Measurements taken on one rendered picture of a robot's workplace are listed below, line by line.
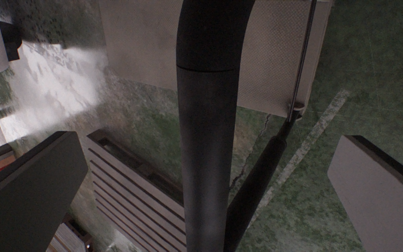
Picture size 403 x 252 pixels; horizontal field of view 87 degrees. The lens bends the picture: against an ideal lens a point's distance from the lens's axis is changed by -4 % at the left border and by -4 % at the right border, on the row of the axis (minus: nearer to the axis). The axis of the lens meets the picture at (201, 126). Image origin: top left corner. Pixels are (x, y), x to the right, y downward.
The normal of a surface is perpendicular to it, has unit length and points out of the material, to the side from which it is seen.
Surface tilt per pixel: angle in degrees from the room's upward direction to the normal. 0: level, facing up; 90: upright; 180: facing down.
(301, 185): 0
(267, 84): 0
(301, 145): 0
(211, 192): 45
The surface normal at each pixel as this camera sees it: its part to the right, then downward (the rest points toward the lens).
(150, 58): -0.52, 0.43
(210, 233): 0.24, 0.49
